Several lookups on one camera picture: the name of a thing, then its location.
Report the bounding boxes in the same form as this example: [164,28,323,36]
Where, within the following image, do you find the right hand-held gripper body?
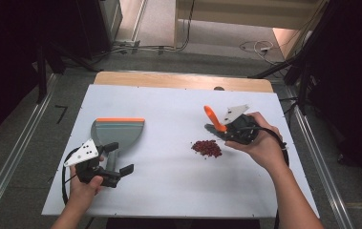
[222,103,262,146]

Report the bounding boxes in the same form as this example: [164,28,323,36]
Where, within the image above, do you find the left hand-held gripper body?
[63,138,121,189]

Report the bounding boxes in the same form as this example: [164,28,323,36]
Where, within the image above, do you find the grey dustpan with orange edge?
[90,117,146,175]

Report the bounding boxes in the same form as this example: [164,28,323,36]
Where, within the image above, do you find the orange-handled grey brush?
[202,105,231,141]

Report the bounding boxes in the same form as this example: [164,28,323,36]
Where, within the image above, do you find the pile of red beans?
[190,138,224,159]

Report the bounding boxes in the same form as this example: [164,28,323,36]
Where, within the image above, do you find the person's right hand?
[224,111,290,176]

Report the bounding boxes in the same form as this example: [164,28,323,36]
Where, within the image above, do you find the person's left hand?
[68,155,105,208]

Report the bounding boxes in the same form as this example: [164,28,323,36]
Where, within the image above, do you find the white board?
[40,83,320,220]

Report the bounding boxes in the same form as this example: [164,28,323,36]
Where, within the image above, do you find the black metal stand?
[35,42,49,105]
[247,0,335,115]

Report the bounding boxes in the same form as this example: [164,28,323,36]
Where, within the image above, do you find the wooden table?
[93,71,275,94]

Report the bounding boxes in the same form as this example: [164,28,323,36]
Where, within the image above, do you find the person's dark clothing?
[106,218,261,229]

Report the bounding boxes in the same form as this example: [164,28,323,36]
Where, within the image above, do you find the light wooden shelf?
[174,0,330,49]

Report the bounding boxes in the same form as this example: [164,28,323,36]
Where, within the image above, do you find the dark curtain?
[292,0,362,192]
[0,0,113,151]

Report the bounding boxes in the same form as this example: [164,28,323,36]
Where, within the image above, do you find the grey cabinet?
[99,0,124,42]

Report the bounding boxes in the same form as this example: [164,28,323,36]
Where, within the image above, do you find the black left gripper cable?
[61,146,81,207]

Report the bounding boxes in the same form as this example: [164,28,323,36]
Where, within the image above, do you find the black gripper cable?
[244,125,291,229]
[61,146,81,207]

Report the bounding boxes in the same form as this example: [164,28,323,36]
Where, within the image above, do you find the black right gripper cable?
[244,125,291,229]

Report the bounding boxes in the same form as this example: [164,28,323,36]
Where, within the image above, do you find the metal floor rail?
[0,73,59,229]
[287,90,355,229]

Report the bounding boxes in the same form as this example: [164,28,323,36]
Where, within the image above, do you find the white cable on floor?
[239,39,276,62]

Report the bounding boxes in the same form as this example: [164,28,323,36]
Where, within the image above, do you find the black floor cables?
[98,0,196,57]

